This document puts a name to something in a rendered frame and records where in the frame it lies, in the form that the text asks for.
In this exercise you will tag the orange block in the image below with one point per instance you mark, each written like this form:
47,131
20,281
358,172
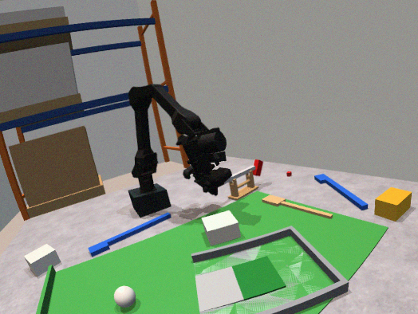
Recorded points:
393,203

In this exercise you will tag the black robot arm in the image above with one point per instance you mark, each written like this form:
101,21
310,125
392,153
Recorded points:
199,138

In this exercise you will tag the white ball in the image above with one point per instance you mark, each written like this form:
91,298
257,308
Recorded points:
124,296

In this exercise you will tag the blue l-shaped bar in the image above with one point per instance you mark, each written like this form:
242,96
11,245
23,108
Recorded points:
340,189
104,245

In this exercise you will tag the red golf putter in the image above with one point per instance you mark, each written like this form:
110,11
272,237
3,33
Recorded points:
256,168

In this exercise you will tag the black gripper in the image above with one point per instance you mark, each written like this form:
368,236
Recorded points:
201,168

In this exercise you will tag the white rectangular block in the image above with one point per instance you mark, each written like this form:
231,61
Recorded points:
221,227
40,259

